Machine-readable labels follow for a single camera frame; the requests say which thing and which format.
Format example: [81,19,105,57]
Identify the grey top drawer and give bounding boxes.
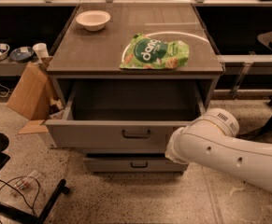
[46,79,204,153]

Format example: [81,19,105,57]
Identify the grey drawer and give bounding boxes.
[84,158,188,173]
[46,79,204,153]

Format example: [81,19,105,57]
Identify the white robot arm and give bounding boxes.
[165,108,272,192]

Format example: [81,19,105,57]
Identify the grey drawer cabinet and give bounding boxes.
[46,2,225,175]

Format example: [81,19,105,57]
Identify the grey lower drawer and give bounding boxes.
[84,158,188,173]

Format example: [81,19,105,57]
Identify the green snack bag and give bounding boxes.
[120,34,190,70]

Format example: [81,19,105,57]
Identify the brown cardboard box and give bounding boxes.
[7,62,63,134]

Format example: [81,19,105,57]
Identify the white paper cup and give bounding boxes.
[33,43,49,59]

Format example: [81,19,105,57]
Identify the dark blue bowl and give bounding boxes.
[10,47,35,63]

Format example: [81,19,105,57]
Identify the grey side shelf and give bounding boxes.
[0,57,50,77]

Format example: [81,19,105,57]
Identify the black cable on floor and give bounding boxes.
[0,175,42,224]

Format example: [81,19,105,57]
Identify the black base frame bar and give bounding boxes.
[0,178,70,224]

